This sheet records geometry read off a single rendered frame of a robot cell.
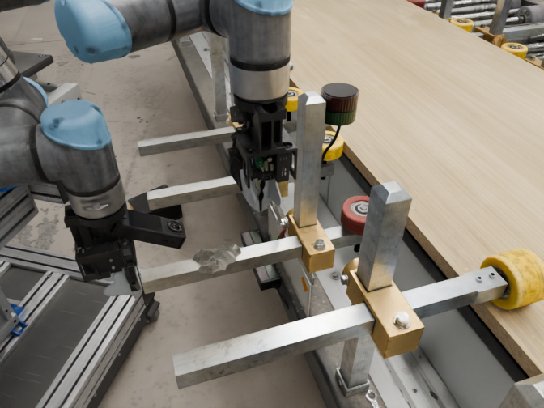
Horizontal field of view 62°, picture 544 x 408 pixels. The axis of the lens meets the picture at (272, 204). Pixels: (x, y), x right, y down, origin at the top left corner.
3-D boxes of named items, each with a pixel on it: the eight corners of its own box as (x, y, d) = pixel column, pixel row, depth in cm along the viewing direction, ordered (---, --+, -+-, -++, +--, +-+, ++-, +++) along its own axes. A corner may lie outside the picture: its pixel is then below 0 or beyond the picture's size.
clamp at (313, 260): (308, 274, 83) (309, 254, 80) (284, 227, 93) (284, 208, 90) (336, 267, 84) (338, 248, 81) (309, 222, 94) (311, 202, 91)
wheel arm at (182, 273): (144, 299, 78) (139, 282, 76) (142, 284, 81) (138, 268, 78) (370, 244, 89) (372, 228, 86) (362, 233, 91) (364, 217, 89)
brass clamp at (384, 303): (379, 361, 58) (385, 338, 55) (336, 284, 68) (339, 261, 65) (421, 348, 60) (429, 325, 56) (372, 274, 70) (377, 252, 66)
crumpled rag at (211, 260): (196, 278, 77) (194, 269, 75) (189, 251, 82) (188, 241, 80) (246, 266, 79) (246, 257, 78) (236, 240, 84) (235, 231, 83)
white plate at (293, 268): (306, 319, 90) (308, 285, 84) (266, 234, 109) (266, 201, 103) (308, 318, 90) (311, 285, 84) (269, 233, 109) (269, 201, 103)
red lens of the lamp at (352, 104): (329, 114, 70) (329, 101, 69) (314, 97, 75) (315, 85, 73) (363, 108, 72) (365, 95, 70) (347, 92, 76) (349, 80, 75)
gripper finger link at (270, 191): (269, 228, 70) (268, 180, 64) (257, 206, 74) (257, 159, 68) (287, 224, 71) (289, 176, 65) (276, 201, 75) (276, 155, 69)
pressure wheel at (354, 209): (346, 268, 87) (354, 223, 80) (330, 241, 93) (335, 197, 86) (384, 259, 89) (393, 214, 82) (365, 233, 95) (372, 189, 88)
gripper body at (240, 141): (245, 193, 62) (242, 113, 54) (231, 159, 68) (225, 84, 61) (298, 183, 64) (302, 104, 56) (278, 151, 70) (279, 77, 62)
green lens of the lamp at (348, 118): (327, 128, 72) (329, 116, 70) (313, 111, 76) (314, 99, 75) (362, 122, 73) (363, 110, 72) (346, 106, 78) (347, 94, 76)
